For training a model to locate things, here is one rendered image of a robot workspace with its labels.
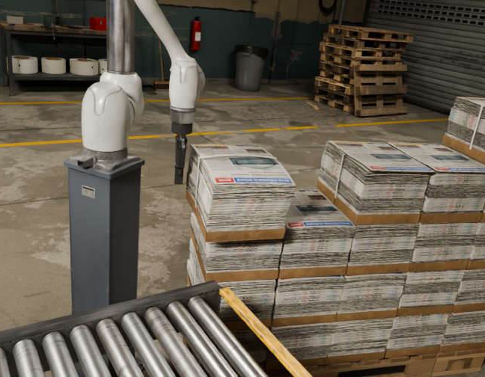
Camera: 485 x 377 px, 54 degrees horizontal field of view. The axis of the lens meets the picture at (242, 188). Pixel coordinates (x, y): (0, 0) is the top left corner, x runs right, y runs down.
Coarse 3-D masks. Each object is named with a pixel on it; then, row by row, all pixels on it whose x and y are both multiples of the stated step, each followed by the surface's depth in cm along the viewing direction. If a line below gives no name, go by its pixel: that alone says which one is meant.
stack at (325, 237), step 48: (288, 240) 182; (336, 240) 188; (384, 240) 193; (432, 240) 199; (240, 288) 184; (288, 288) 189; (336, 288) 196; (384, 288) 202; (432, 288) 210; (240, 336) 194; (288, 336) 200; (336, 336) 206; (384, 336) 214; (432, 336) 222
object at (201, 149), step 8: (192, 144) 184; (200, 144) 184; (208, 144) 185; (216, 144) 186; (224, 144) 188; (232, 144) 189; (240, 144) 191; (192, 152) 181; (200, 152) 174; (208, 152) 175; (216, 152) 176; (224, 152) 177; (232, 152) 178; (240, 152) 179; (248, 152) 181; (256, 152) 182; (264, 152) 183; (192, 160) 182; (192, 168) 181; (192, 176) 181; (192, 184) 180; (192, 192) 179
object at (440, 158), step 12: (396, 144) 213; (408, 144) 216; (420, 144) 219; (432, 144) 221; (420, 156) 200; (432, 156) 202; (444, 156) 204; (456, 156) 206; (432, 168) 186; (444, 168) 187; (456, 168) 190; (468, 168) 192; (480, 168) 194
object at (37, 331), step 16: (192, 288) 141; (208, 288) 142; (112, 304) 130; (128, 304) 130; (144, 304) 131; (160, 304) 132; (208, 304) 142; (48, 320) 121; (64, 320) 122; (80, 320) 122; (96, 320) 123; (144, 320) 132; (0, 336) 114; (16, 336) 115; (32, 336) 115; (64, 336) 120; (96, 336) 125; (16, 368) 116; (48, 368) 121
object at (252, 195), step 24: (216, 168) 161; (240, 168) 163; (264, 168) 166; (216, 192) 153; (240, 192) 155; (264, 192) 158; (288, 192) 161; (216, 216) 158; (240, 216) 161; (264, 216) 164
